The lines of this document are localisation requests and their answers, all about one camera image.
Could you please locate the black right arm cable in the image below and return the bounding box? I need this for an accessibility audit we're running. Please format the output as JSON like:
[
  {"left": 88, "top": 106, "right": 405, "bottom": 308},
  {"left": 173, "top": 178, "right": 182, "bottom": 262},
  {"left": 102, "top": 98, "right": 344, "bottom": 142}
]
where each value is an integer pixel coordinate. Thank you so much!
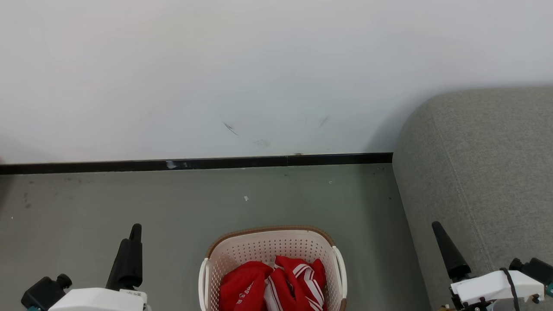
[{"left": 500, "top": 267, "right": 520, "bottom": 303}]

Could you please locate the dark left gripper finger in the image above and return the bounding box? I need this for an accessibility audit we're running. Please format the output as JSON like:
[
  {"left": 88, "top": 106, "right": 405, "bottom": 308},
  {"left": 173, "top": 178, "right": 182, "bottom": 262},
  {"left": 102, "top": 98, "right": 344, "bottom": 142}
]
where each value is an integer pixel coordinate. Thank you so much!
[
  {"left": 106, "top": 238, "right": 133, "bottom": 291},
  {"left": 129, "top": 223, "right": 143, "bottom": 289}
]

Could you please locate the grey fabric sofa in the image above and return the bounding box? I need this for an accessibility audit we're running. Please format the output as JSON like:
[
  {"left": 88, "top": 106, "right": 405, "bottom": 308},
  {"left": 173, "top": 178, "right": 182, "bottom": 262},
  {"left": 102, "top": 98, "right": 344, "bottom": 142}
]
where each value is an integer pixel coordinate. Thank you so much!
[{"left": 392, "top": 86, "right": 553, "bottom": 311}]

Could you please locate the cream perforated laundry basket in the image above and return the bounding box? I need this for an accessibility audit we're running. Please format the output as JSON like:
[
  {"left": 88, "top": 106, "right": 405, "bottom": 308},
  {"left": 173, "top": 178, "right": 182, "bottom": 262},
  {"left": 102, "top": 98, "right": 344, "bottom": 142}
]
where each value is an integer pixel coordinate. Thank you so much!
[{"left": 198, "top": 225, "right": 348, "bottom": 311}]

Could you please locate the plain red garment white print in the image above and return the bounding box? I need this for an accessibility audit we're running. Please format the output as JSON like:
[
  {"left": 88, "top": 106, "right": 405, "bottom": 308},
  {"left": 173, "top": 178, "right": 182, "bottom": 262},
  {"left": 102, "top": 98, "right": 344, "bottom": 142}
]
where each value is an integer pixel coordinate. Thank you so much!
[{"left": 219, "top": 261, "right": 273, "bottom": 311}]

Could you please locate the red white striped garment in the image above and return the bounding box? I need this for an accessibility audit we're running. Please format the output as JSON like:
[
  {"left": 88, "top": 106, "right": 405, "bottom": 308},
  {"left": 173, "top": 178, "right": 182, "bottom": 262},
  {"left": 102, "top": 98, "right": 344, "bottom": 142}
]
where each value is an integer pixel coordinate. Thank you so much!
[{"left": 264, "top": 255, "right": 327, "bottom": 311}]

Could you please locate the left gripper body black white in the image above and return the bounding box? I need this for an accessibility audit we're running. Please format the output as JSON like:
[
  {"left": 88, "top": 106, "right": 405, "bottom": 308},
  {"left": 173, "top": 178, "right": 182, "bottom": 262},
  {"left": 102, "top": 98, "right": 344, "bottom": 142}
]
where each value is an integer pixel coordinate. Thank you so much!
[{"left": 49, "top": 288, "right": 148, "bottom": 311}]

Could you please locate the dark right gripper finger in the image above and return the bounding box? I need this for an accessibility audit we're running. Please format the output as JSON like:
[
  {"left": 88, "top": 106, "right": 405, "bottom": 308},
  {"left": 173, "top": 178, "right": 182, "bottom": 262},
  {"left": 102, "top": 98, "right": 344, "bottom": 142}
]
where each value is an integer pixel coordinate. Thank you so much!
[{"left": 432, "top": 221, "right": 472, "bottom": 282}]

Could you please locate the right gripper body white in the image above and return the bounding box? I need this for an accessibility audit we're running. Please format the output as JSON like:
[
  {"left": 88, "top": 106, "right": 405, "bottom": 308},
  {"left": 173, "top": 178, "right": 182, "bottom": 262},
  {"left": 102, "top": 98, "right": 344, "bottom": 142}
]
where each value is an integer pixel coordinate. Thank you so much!
[{"left": 449, "top": 270, "right": 545, "bottom": 311}]

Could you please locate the black wall baseboard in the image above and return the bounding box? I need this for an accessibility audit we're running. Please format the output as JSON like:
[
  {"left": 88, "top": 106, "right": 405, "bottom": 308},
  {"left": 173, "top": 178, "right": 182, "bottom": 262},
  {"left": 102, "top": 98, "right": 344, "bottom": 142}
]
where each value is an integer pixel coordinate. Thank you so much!
[{"left": 0, "top": 152, "right": 394, "bottom": 175}]

